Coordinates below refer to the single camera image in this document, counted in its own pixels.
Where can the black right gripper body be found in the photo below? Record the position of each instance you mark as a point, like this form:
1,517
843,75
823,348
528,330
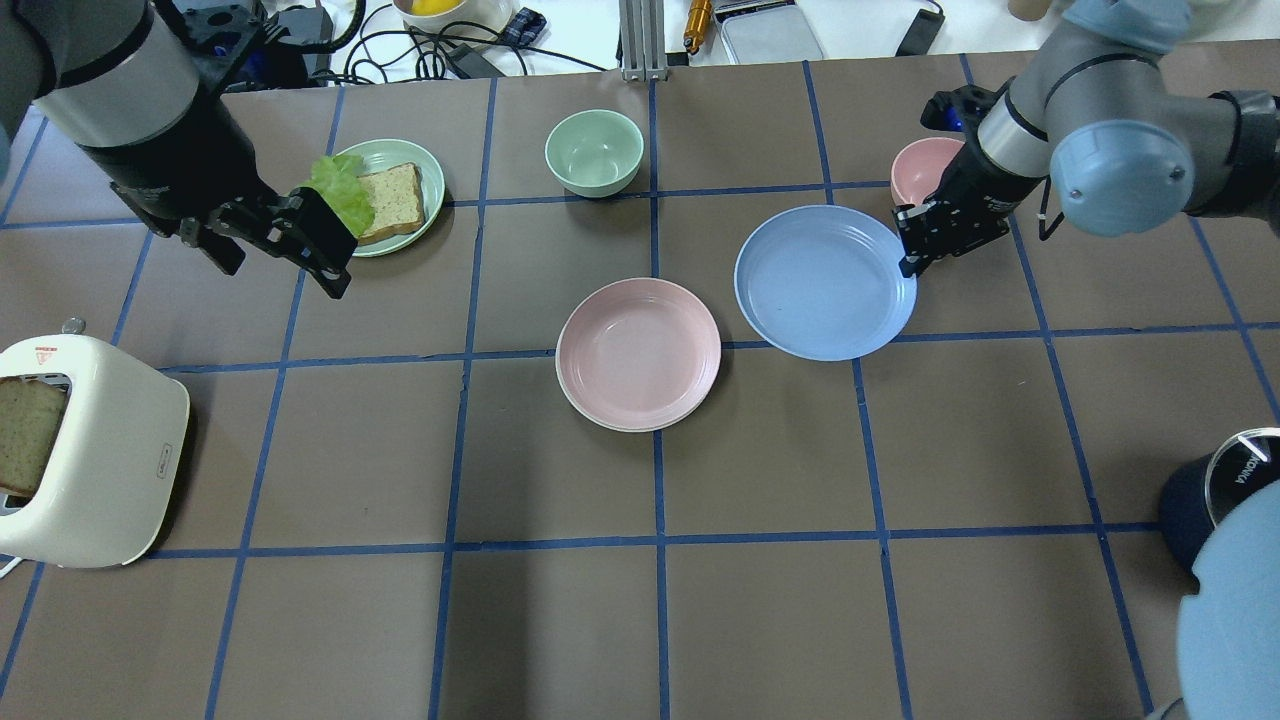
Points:
981,185

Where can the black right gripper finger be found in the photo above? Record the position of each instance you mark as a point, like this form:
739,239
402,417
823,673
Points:
913,264

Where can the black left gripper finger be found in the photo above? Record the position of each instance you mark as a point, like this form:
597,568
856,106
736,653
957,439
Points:
316,239
222,251

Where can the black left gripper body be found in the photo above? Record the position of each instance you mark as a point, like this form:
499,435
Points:
172,158

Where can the blue plate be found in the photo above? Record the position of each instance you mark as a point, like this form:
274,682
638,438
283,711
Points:
823,282

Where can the pink plate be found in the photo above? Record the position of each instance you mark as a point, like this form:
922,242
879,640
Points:
637,342

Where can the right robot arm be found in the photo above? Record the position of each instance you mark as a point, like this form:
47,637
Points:
1090,119

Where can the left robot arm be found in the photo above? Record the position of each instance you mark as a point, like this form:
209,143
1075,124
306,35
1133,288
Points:
117,78

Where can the lettuce leaf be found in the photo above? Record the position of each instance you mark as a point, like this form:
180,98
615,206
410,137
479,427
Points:
337,179

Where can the pink bowl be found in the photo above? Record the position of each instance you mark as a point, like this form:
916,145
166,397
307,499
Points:
917,169

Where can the bread slice on plate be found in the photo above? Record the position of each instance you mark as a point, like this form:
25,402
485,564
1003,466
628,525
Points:
395,197

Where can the green plate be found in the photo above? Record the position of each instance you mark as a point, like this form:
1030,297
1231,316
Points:
384,153

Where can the black power adapter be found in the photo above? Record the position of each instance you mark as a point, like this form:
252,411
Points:
923,30

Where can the bread slice in toaster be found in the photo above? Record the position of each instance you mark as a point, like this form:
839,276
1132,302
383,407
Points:
31,413

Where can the white bowl with yellow fruit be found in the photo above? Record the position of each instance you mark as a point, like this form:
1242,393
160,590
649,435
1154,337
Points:
466,19

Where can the cream toaster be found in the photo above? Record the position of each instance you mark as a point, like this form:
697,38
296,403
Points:
110,472

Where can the grey metal tray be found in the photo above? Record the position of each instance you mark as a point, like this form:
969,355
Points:
766,32

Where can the green bowl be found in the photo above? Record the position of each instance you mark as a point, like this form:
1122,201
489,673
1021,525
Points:
595,153

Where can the orange tool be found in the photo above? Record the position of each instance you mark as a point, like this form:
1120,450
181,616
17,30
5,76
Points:
698,18

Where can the cream plate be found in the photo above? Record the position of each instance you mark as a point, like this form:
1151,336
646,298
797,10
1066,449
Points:
644,419

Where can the dark blue pot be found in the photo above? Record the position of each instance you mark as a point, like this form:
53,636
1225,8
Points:
1199,495

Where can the aluminium profile post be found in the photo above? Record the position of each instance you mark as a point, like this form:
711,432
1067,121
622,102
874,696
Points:
643,41

